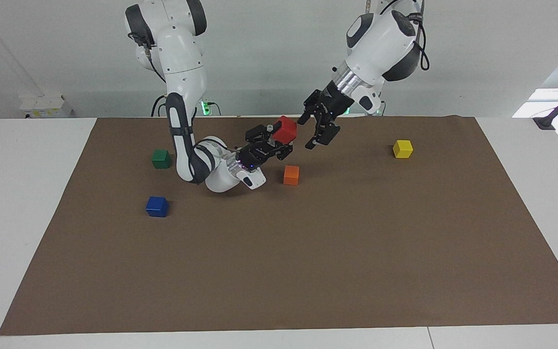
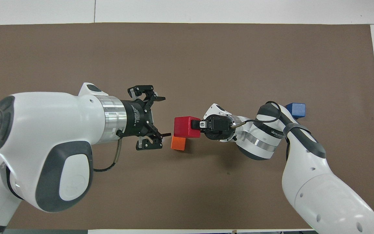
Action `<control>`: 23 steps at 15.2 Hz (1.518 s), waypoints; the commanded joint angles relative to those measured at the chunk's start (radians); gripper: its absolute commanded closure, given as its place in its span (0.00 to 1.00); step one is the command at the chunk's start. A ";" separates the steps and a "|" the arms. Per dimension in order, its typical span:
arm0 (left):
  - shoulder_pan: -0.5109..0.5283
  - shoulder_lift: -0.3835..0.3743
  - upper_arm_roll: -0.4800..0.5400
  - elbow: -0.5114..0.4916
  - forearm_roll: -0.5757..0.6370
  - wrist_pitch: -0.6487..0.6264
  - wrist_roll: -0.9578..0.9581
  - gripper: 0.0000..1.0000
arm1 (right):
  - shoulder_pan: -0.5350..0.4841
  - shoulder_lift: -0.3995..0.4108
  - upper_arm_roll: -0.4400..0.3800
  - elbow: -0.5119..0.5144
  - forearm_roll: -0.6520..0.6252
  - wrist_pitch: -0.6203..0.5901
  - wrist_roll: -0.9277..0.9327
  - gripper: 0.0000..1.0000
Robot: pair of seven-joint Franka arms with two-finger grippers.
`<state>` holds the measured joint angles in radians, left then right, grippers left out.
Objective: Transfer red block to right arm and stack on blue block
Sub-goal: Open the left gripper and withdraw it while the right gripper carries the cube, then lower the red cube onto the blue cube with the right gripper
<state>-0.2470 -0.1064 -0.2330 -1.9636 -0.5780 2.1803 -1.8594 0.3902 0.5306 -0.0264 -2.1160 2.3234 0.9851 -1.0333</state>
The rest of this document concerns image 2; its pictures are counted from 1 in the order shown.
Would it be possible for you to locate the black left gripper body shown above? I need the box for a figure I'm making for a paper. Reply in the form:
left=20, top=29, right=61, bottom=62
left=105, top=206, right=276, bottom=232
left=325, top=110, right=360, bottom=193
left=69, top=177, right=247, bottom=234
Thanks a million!
left=121, top=99, right=152, bottom=137

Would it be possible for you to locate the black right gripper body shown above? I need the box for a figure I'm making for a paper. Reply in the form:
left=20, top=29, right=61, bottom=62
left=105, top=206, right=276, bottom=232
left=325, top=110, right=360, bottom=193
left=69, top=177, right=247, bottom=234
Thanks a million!
left=205, top=115, right=237, bottom=141

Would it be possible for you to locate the red wooden block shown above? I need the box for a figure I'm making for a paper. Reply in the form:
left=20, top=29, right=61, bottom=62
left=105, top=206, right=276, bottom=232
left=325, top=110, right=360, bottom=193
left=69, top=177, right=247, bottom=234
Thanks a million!
left=174, top=116, right=201, bottom=139

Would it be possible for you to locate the orange wooden block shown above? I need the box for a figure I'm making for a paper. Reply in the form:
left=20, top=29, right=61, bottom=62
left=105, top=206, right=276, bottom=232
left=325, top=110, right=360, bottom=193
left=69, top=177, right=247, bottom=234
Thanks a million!
left=170, top=136, right=187, bottom=151

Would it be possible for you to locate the blue wooden block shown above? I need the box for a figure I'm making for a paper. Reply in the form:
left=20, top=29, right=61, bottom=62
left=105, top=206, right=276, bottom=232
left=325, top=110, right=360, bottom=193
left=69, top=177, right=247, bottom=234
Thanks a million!
left=285, top=103, right=306, bottom=119

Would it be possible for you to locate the brown table mat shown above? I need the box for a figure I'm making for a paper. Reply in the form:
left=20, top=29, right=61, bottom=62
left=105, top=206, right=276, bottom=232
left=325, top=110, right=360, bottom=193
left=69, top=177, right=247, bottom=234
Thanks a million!
left=0, top=22, right=374, bottom=230

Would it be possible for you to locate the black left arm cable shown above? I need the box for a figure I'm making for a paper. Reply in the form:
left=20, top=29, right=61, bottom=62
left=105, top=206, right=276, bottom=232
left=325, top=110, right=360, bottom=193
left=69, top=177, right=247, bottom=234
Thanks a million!
left=93, top=129, right=123, bottom=172

